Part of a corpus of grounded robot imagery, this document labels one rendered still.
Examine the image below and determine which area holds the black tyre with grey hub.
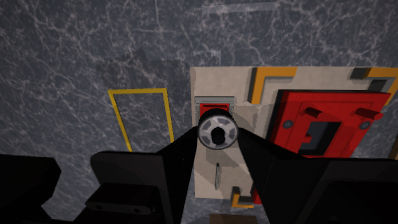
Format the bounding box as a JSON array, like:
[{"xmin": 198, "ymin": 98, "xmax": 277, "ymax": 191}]
[{"xmin": 197, "ymin": 108, "xmax": 239, "ymax": 150}]

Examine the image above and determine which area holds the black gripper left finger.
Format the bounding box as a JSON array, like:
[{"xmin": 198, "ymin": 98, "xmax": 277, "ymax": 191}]
[{"xmin": 90, "ymin": 127, "xmax": 198, "ymax": 224}]

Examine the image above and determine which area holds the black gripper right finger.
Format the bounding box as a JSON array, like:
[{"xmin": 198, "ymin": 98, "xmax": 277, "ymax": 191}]
[{"xmin": 237, "ymin": 127, "xmax": 398, "ymax": 224}]

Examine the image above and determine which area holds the yellow tape outline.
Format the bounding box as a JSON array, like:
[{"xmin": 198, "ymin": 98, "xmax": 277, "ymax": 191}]
[{"xmin": 107, "ymin": 88, "xmax": 174, "ymax": 152}]

